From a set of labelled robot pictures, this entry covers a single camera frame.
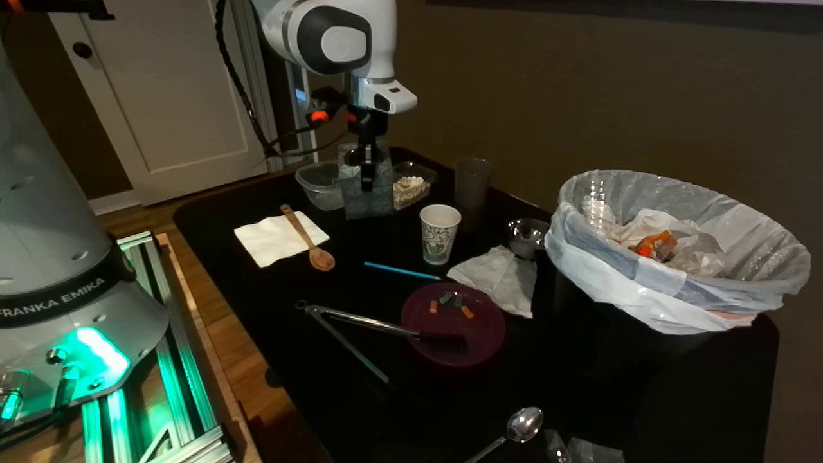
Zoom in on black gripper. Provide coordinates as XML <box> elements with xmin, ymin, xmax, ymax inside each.
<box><xmin>339</xmin><ymin>109</ymin><xmax>390</xmax><ymax>194</ymax></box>

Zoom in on plastic container with cereal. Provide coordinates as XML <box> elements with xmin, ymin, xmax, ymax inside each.
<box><xmin>390</xmin><ymin>163</ymin><xmax>440</xmax><ymax>212</ymax></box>

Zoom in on empty clear plastic container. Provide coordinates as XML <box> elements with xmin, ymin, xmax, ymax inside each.
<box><xmin>292</xmin><ymin>159</ymin><xmax>350</xmax><ymax>215</ymax></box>

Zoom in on wooden spoon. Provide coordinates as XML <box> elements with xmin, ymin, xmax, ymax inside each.
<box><xmin>277</xmin><ymin>201</ymin><xmax>336</xmax><ymax>276</ymax></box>

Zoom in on white paper cup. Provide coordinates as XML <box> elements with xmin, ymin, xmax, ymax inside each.
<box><xmin>417</xmin><ymin>201</ymin><xmax>462</xmax><ymax>269</ymax></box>

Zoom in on blue straw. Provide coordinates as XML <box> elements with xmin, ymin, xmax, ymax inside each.
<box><xmin>359</xmin><ymin>260</ymin><xmax>444</xmax><ymax>283</ymax></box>

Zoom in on translucent plastic cup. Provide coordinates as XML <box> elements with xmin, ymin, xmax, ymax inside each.
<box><xmin>453</xmin><ymin>154</ymin><xmax>497</xmax><ymax>216</ymax></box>

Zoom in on flat white paper napkin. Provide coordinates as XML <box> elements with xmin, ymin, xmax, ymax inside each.
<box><xmin>231</xmin><ymin>212</ymin><xmax>332</xmax><ymax>271</ymax></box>

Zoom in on metal kitchen tongs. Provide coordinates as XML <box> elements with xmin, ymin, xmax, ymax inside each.
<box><xmin>296</xmin><ymin>301</ymin><xmax>470</xmax><ymax>386</ymax></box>

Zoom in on crumpled white tissue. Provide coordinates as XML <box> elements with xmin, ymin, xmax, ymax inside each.
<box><xmin>444</xmin><ymin>243</ymin><xmax>539</xmax><ymax>321</ymax></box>

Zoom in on small metal bowl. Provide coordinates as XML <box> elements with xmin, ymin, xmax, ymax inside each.
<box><xmin>501</xmin><ymin>216</ymin><xmax>550</xmax><ymax>260</ymax></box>

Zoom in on maroon round plate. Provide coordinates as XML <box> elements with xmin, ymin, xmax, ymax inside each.
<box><xmin>399</xmin><ymin>282</ymin><xmax>510</xmax><ymax>372</ymax></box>

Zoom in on white panel door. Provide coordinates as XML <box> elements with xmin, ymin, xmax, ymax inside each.
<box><xmin>46</xmin><ymin>0</ymin><xmax>271</xmax><ymax>208</ymax></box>

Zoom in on trash bin with white bag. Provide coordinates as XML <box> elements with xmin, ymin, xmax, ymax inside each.
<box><xmin>543</xmin><ymin>167</ymin><xmax>813</xmax><ymax>339</ymax></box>

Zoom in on black trash can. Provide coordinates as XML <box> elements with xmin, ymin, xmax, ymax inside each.
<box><xmin>534</xmin><ymin>256</ymin><xmax>781</xmax><ymax>409</ymax></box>

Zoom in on metal spoon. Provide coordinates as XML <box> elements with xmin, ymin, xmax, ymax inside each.
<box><xmin>460</xmin><ymin>404</ymin><xmax>548</xmax><ymax>463</ymax></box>

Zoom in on orange trash item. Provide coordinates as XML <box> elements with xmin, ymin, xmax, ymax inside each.
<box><xmin>632</xmin><ymin>230</ymin><xmax>682</xmax><ymax>262</ymax></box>

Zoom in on shiny foil packet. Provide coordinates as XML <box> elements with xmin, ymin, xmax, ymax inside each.
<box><xmin>543</xmin><ymin>427</ymin><xmax>629</xmax><ymax>463</ymax></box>

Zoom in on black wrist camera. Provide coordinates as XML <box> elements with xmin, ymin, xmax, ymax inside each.
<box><xmin>307</xmin><ymin>85</ymin><xmax>353</xmax><ymax>129</ymax></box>

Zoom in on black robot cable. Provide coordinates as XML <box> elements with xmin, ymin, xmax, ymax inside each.
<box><xmin>214</xmin><ymin>0</ymin><xmax>350</xmax><ymax>163</ymax></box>

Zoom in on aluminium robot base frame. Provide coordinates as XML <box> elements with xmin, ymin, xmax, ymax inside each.
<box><xmin>0</xmin><ymin>230</ymin><xmax>264</xmax><ymax>463</ymax></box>

